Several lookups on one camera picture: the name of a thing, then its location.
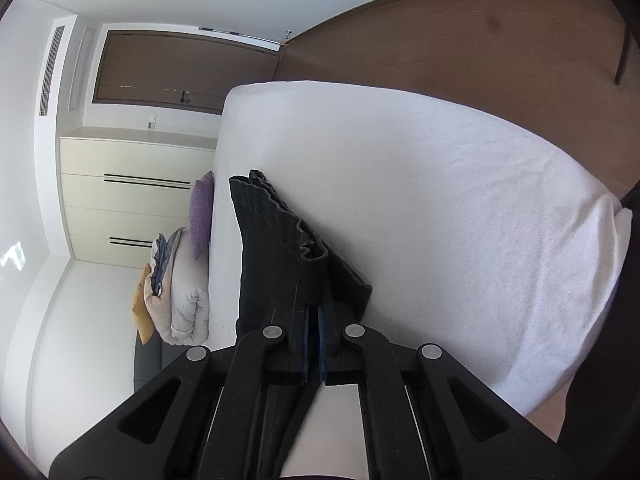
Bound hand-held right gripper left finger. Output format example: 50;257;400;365
49;301;313;480

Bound dark grey chair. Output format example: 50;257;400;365
134;332;195;394

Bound yellow pillow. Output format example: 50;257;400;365
131;263;156;345

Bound white folded duvet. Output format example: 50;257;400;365
169;227;210;346

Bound dark grey pants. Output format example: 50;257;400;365
229;169;373;480

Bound cream chest of drawers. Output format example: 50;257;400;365
59;126;220;270

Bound brown wooden door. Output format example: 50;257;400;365
91;29;281;115

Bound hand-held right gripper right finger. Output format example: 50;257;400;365
317;301;560;480

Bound white air vent grille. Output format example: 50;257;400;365
39;25;66;116

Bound beige pillow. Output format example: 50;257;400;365
143;262;176;345

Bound purple pillow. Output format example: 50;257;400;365
188;170;215;261

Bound brown wooden headboard panel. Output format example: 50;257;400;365
275;0;640;201

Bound white bed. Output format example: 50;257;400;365
206;80;634;428

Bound blue grey cushion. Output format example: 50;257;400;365
151;233;182;298

